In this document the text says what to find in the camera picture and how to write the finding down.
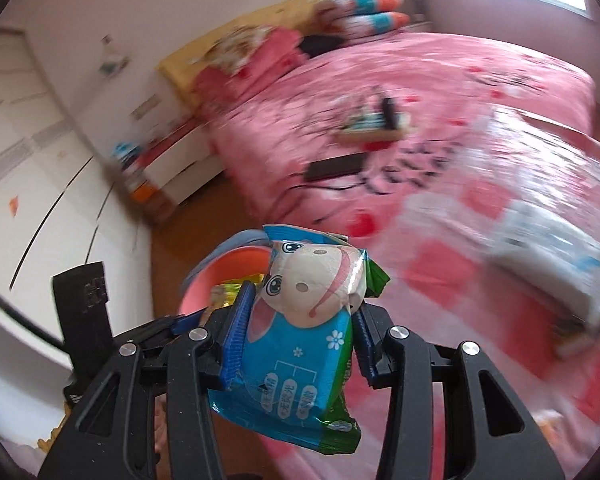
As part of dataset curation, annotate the white wardrobe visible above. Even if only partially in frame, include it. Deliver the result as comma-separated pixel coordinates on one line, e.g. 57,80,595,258
0,27,146,361

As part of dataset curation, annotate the striped cartoon pillow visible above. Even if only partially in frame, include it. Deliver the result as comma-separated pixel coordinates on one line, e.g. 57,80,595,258
330,10,411,41
315,0,406,21

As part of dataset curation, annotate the printed cushion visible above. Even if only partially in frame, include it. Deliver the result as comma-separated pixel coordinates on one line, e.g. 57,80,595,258
190,25,276,76

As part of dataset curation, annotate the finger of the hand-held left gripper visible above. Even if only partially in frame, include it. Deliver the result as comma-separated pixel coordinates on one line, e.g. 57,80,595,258
112,309,216,343

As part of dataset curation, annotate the flat black device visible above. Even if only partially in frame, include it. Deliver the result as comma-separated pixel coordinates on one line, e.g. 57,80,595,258
305,152,368,182

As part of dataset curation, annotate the black charger plug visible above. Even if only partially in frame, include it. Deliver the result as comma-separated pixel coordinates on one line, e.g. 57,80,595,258
381,96,401,131

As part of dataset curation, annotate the dark cloth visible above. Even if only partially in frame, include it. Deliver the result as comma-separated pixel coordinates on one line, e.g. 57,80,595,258
300,34,348,57

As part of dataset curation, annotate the blue cartoon cow packet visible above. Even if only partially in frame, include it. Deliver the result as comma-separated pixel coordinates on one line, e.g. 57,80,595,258
207,224,392,457

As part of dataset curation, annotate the pink bin with blue rim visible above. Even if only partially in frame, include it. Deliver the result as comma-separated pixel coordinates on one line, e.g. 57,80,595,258
177,229,276,333

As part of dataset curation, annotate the wooden headboard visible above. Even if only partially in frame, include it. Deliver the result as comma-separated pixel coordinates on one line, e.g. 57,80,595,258
157,0,353,106

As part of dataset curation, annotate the white nightstand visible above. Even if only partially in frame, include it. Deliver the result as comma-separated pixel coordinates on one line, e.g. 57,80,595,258
125,115,226,221

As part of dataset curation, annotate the white blue plastic packet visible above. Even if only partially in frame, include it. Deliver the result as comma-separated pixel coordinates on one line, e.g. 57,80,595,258
485,200,600,326

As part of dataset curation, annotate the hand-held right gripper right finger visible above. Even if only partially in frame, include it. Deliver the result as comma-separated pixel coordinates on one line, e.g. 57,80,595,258
352,305,568,480

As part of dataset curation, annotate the bed with pink sheet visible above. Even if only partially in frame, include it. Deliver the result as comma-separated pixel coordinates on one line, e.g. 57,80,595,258
192,30,598,281

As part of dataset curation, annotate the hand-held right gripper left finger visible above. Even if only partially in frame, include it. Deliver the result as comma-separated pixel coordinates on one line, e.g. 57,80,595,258
37,280,258,480

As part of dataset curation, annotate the pink folded blanket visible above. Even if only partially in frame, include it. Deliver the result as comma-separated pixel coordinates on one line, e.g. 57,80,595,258
195,27,306,106

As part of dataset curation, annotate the black cable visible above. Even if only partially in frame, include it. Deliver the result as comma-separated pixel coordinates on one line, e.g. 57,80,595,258
285,87,386,196

